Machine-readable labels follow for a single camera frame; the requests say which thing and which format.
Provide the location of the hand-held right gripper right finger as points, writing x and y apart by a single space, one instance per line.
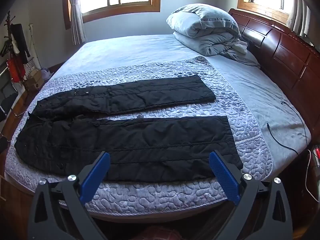
223 177

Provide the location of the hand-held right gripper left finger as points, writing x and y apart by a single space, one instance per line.
96 177

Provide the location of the black pants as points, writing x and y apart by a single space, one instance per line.
150 142

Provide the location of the lavender quilted mat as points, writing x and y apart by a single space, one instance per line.
225 105

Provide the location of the cardboard box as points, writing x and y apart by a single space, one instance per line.
33 81

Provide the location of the black chrome-framed chair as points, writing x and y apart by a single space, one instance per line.
6 92

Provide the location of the crumpled grey cloth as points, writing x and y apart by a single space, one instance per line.
240 52

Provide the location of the hanging red garment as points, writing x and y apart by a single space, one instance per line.
15 71

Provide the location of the bed with blue sheet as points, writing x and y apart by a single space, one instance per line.
137 50

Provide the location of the dark wooden headboard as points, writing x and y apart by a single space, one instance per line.
287 55

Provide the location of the hanging black garment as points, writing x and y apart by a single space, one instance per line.
21 40

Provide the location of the folded grey-blue duvet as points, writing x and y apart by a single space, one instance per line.
200 22

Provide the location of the white sheer curtain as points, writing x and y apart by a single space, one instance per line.
297 17

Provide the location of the wooden coat rack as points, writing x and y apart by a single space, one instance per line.
8 22

